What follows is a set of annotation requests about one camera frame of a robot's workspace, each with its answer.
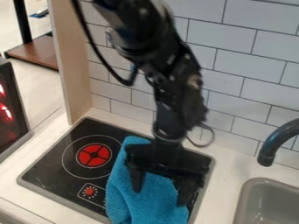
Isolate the toy sink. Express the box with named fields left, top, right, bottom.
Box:
left=231, top=177, right=299, bottom=224

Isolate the toy stove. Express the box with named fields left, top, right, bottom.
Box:
left=16, top=116, right=217, bottom=224

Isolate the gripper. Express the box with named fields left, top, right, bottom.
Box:
left=122, top=136, right=212, bottom=207

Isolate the blue cloth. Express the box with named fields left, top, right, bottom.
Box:
left=103, top=136, right=191, bottom=224

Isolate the tap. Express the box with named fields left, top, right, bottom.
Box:
left=255, top=117, right=299, bottom=168

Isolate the black computer case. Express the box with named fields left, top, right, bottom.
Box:
left=0, top=57, right=33, bottom=156

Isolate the wooden table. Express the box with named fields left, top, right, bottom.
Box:
left=2, top=31, right=60, bottom=72

